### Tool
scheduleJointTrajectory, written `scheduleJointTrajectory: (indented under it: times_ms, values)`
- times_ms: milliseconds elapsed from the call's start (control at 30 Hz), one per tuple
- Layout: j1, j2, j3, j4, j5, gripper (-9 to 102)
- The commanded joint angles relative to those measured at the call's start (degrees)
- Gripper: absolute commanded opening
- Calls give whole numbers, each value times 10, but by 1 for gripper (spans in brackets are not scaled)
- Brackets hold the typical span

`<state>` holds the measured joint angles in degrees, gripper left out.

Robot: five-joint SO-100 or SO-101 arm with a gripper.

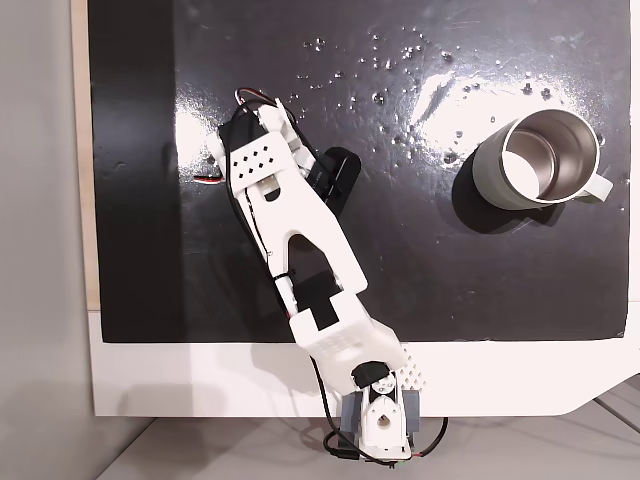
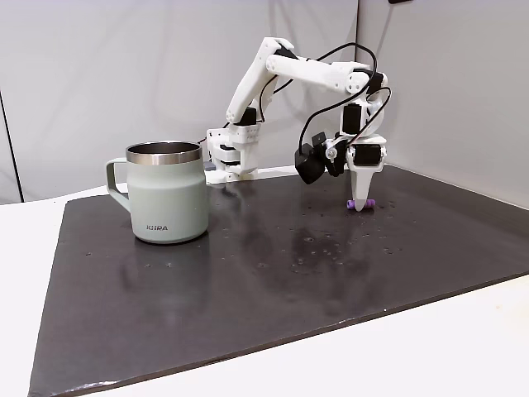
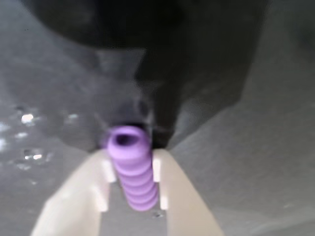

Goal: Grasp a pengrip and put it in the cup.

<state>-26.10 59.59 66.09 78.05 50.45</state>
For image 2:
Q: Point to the purple ribbed pen grip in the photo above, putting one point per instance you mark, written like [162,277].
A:
[350,204]

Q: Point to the dark grey table mat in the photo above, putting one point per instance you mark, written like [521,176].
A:
[264,289]

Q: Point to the small grey base clamp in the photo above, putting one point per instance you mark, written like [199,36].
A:
[210,166]

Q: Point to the sage green steel-rim mug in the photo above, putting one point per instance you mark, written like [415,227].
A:
[167,194]

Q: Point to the black oval camera box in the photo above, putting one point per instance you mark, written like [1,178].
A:
[310,165]

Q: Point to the black wall-mounted object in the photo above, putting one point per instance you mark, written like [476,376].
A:
[400,1]

